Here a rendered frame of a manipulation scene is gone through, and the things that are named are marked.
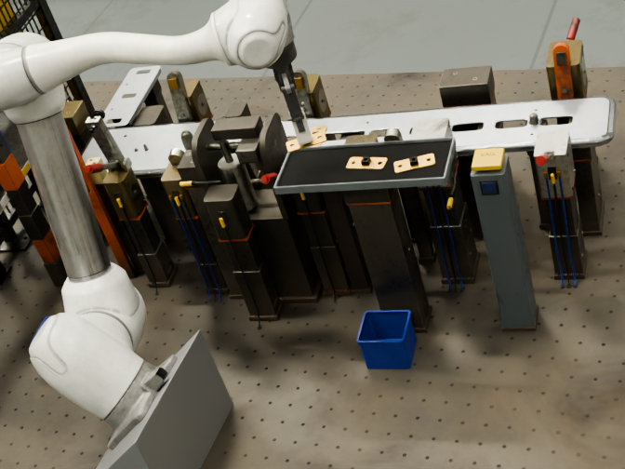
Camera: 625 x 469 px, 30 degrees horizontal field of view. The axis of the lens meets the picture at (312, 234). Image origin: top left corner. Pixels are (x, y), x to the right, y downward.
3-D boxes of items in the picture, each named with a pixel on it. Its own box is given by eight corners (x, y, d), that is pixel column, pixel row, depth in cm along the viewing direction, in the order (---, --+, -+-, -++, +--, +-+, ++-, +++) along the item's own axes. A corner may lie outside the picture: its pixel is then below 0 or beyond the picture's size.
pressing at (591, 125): (618, 89, 270) (618, 84, 269) (613, 148, 254) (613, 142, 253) (96, 131, 317) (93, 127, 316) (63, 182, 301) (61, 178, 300)
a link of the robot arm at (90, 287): (74, 381, 263) (99, 340, 284) (142, 368, 261) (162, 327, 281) (-40, 52, 238) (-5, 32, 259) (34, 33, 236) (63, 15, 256)
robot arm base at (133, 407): (152, 410, 237) (128, 395, 236) (110, 452, 252) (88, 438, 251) (187, 347, 249) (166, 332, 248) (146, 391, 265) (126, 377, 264)
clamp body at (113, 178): (179, 270, 309) (133, 164, 287) (167, 296, 302) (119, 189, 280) (157, 271, 311) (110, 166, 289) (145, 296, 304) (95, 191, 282)
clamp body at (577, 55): (600, 153, 301) (584, 32, 279) (597, 187, 291) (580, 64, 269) (566, 155, 304) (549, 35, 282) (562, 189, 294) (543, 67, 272)
